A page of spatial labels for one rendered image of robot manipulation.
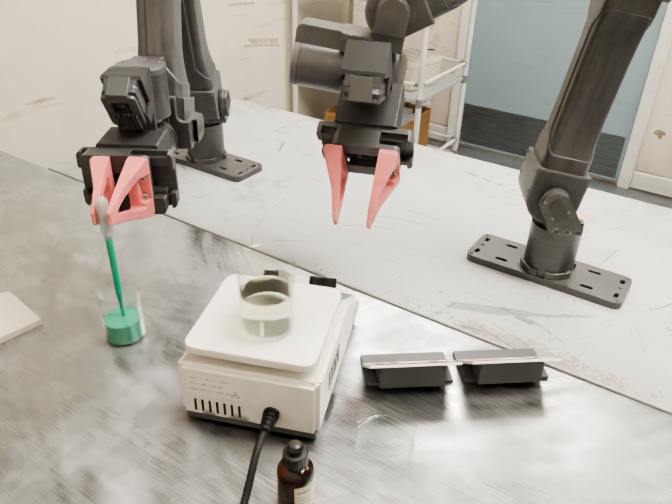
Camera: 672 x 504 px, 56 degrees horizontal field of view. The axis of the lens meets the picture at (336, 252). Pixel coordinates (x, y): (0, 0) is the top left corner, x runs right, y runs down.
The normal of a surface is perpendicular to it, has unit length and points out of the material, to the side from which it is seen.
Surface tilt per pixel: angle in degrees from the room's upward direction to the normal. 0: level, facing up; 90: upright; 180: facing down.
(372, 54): 41
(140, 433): 0
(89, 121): 90
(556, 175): 90
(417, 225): 0
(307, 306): 0
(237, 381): 90
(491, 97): 90
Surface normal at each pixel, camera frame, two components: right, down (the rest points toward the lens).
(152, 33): 0.00, 0.25
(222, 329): 0.03, -0.85
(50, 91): 0.83, 0.31
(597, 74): -0.15, 0.51
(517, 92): -0.55, 0.42
